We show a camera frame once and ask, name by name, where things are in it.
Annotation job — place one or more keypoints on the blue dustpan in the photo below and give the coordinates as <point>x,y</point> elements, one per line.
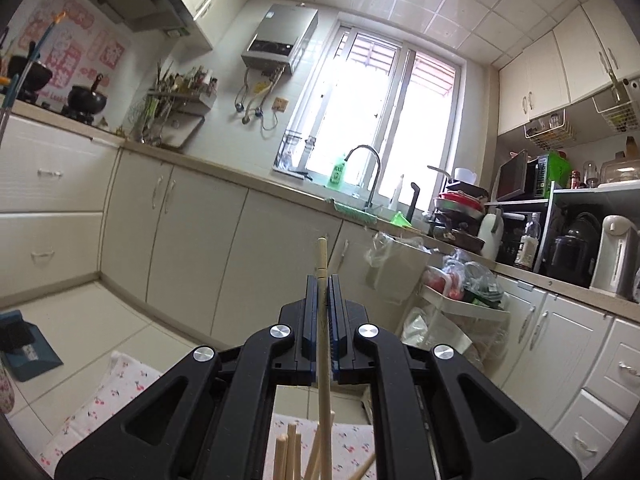
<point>24,350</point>

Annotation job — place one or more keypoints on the white thermo pot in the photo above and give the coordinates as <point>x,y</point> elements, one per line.
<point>617,259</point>

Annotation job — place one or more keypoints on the microwave oven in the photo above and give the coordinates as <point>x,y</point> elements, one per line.
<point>523,179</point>

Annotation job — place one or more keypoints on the wooden chopstick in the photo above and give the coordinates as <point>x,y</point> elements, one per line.
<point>324,362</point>
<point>280,461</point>
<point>291,433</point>
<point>363,468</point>

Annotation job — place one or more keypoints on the green dish soap bottle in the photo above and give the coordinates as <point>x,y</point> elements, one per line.
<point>336,177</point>

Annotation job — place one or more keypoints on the cherry print tablecloth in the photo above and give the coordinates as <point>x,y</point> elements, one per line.
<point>125,378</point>

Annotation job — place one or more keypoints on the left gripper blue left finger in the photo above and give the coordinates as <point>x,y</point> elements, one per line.
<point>309,341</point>

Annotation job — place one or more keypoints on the chrome kitchen faucet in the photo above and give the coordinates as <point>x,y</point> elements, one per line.
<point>371,175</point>

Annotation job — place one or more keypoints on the hanging white trash bin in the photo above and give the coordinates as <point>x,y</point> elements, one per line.
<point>395,265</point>

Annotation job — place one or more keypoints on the black wok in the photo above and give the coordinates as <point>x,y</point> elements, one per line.
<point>87,101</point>
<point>38,75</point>

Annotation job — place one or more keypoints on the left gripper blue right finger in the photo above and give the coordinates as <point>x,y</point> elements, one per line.
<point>336,324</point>

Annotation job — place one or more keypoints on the white electric kettle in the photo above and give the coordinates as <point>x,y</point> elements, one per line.
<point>491,233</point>

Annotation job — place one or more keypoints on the wall utensil rack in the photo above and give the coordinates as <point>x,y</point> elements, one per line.
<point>174,107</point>

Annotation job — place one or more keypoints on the white wall water heater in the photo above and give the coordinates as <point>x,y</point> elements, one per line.
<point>281,38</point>

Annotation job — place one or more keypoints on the stacked pans and lids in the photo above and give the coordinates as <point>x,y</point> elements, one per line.
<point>458,210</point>

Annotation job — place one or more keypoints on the white rolling storage cart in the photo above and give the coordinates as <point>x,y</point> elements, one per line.
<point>460,303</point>

